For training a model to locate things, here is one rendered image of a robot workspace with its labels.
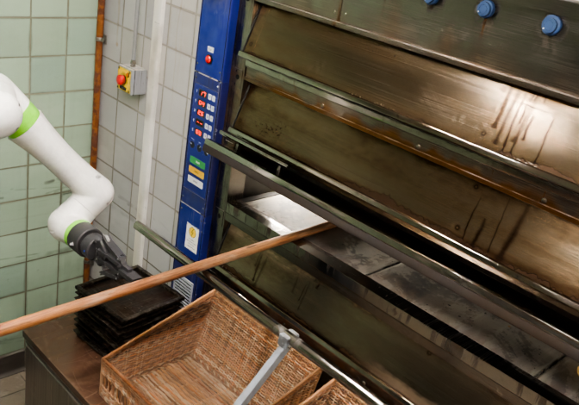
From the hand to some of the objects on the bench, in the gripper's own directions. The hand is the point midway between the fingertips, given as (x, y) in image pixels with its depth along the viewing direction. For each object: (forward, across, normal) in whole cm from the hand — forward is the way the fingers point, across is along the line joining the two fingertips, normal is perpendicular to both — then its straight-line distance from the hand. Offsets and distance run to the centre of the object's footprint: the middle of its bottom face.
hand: (129, 275), depth 195 cm
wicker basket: (+4, +61, -32) cm, 69 cm away
